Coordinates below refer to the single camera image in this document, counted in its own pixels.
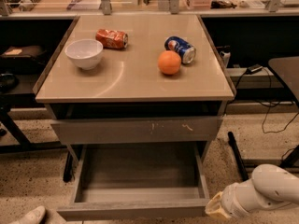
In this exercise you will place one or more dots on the grey drawer cabinet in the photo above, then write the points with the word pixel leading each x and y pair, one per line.
pixel 127 84

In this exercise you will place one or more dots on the black bag with label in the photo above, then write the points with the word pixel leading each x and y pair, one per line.
pixel 27 52

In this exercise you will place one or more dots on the black table leg bar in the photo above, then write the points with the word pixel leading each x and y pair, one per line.
pixel 238 159

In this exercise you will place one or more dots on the grey top drawer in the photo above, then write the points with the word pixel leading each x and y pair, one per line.
pixel 141 130

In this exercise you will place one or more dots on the white bowl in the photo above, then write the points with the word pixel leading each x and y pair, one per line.
pixel 85 53

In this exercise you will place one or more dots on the white shoe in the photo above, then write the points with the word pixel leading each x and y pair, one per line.
pixel 34 216

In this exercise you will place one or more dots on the black power adapter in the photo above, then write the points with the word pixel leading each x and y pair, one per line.
pixel 253 69

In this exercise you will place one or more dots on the crushed red soda can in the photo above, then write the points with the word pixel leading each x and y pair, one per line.
pixel 112 39

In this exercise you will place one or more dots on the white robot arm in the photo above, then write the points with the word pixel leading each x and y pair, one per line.
pixel 269 188

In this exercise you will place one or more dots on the grey drawer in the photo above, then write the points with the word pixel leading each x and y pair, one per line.
pixel 141 130
pixel 128 181

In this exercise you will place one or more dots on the orange fruit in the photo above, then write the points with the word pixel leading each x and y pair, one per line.
pixel 169 62

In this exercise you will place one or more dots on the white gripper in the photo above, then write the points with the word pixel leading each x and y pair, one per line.
pixel 230 201

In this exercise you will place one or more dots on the blue pepsi can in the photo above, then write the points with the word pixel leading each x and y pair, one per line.
pixel 184 49

